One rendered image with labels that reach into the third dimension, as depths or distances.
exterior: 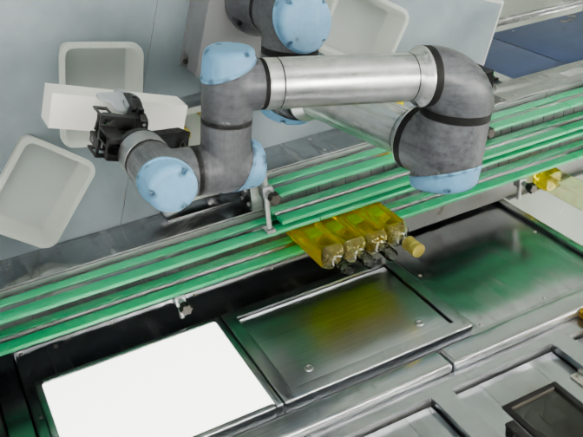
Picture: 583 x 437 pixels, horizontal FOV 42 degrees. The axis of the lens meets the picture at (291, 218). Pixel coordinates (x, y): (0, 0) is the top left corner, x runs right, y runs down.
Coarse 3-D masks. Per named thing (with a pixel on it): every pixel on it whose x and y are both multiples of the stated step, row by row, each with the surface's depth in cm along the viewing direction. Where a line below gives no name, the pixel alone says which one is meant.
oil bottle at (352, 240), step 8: (336, 216) 186; (320, 224) 184; (328, 224) 183; (336, 224) 183; (344, 224) 183; (336, 232) 179; (344, 232) 179; (352, 232) 179; (344, 240) 176; (352, 240) 176; (360, 240) 176; (344, 248) 176; (352, 248) 175; (360, 248) 175; (352, 256) 176
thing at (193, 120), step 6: (192, 108) 169; (198, 108) 170; (192, 114) 178; (198, 114) 178; (186, 120) 177; (192, 120) 178; (198, 120) 179; (186, 126) 178; (192, 126) 179; (198, 126) 180; (192, 132) 180; (198, 132) 180; (192, 138) 180; (198, 138) 181; (192, 144) 181; (198, 144) 182; (198, 198) 179
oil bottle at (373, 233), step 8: (344, 216) 186; (352, 216) 185; (360, 216) 185; (352, 224) 182; (360, 224) 182; (368, 224) 182; (376, 224) 182; (360, 232) 179; (368, 232) 178; (376, 232) 178; (384, 232) 179; (368, 240) 177; (376, 240) 177; (384, 240) 178; (368, 248) 178
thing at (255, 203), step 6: (240, 192) 187; (246, 192) 183; (252, 192) 181; (258, 192) 181; (240, 198) 186; (246, 198) 184; (252, 198) 181; (258, 198) 182; (246, 204) 184; (252, 204) 182; (258, 204) 183; (252, 210) 183; (258, 210) 183
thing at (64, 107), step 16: (48, 96) 129; (64, 96) 128; (80, 96) 129; (144, 96) 138; (160, 96) 141; (176, 96) 143; (48, 112) 129; (64, 112) 129; (80, 112) 130; (96, 112) 131; (112, 112) 133; (144, 112) 135; (160, 112) 137; (176, 112) 138; (64, 128) 130; (80, 128) 131; (160, 128) 138
